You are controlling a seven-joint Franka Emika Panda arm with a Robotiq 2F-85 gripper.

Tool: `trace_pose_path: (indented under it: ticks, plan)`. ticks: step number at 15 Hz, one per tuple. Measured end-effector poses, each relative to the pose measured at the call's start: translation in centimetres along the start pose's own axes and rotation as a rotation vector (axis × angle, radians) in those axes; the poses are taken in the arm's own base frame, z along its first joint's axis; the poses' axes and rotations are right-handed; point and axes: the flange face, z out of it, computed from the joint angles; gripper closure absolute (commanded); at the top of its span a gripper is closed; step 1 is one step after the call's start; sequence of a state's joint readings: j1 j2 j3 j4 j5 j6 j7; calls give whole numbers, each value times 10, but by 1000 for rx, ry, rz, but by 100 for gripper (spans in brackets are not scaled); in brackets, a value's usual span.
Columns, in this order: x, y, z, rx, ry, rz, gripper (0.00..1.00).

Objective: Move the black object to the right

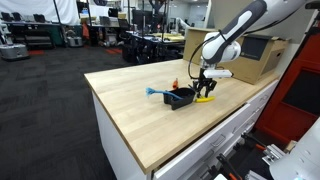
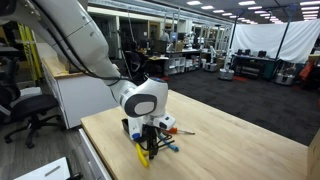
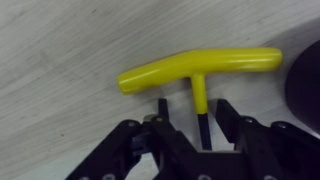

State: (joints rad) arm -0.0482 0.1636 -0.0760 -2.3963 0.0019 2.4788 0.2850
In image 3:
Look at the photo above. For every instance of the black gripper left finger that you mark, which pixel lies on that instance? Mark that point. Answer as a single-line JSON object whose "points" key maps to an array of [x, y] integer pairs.
{"points": [[166, 146]]}

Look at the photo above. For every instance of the round black object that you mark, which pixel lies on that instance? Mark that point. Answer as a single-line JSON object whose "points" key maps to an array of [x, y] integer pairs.
{"points": [[305, 86]]}

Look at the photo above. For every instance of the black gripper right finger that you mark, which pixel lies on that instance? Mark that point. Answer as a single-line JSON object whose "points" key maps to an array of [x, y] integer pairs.
{"points": [[266, 150]]}

